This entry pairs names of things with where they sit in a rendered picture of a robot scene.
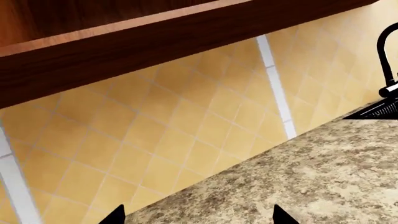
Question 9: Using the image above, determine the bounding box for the black kitchen sink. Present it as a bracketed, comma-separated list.
[341, 98, 398, 121]

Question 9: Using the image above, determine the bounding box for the dark wooden wall cabinet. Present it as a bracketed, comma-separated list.
[0, 0, 382, 110]

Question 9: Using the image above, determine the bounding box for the black kitchen faucet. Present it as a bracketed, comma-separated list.
[376, 21, 398, 98]

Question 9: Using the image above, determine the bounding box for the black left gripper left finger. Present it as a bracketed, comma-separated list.
[98, 203, 126, 224]

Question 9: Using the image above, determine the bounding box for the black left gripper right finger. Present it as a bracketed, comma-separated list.
[272, 203, 300, 224]

